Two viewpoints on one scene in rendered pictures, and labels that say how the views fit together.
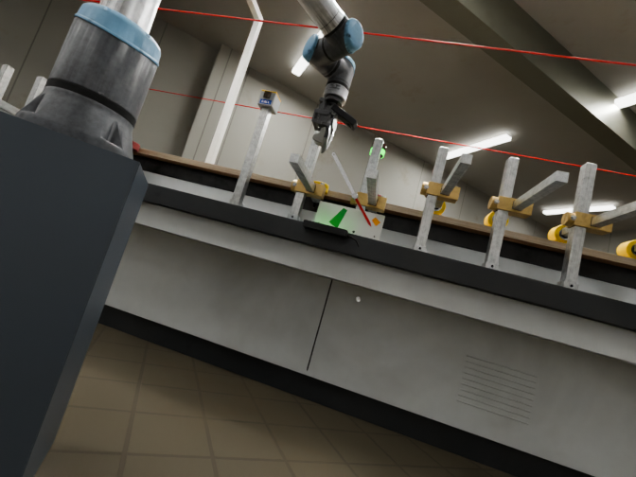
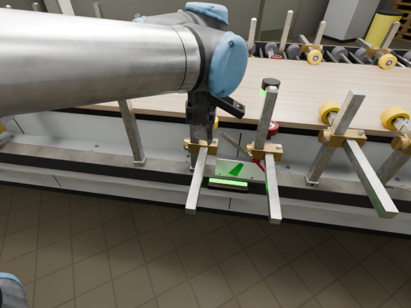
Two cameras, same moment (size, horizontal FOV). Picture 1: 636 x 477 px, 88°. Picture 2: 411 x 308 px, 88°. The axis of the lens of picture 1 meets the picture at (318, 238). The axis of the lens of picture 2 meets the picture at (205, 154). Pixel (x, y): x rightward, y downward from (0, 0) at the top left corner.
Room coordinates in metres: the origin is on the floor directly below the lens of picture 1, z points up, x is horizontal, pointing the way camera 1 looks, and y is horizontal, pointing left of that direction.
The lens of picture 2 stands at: (0.64, 0.13, 1.40)
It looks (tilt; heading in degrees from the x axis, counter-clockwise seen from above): 42 degrees down; 355
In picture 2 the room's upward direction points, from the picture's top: 1 degrees clockwise
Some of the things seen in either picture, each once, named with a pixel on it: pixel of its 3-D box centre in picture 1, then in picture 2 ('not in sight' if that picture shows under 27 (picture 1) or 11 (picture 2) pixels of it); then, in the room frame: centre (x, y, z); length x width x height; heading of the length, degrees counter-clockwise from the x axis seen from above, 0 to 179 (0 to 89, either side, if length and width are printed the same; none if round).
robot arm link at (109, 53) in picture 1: (110, 66); not in sight; (0.63, 0.50, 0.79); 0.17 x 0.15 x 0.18; 39
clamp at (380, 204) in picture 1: (368, 202); (263, 151); (1.25, -0.15, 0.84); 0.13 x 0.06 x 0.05; 78
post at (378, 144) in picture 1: (364, 194); (258, 145); (1.25, -0.13, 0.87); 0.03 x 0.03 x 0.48; 78
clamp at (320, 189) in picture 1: (308, 188); (200, 145); (1.30, 0.09, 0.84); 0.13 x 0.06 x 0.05; 78
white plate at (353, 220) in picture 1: (348, 220); (246, 170); (1.24, -0.09, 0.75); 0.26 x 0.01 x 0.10; 78
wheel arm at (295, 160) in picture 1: (308, 182); (201, 162); (1.21, 0.10, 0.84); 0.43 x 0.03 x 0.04; 168
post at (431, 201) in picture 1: (430, 205); (326, 150); (1.20, -0.37, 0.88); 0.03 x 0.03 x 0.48; 78
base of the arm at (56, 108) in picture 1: (84, 127); not in sight; (0.62, 0.49, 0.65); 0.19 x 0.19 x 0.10
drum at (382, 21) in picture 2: not in sight; (379, 33); (5.28, -3.77, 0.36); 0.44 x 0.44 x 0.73
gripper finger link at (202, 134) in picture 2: (320, 138); (203, 135); (1.16, 0.09, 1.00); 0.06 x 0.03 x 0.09; 78
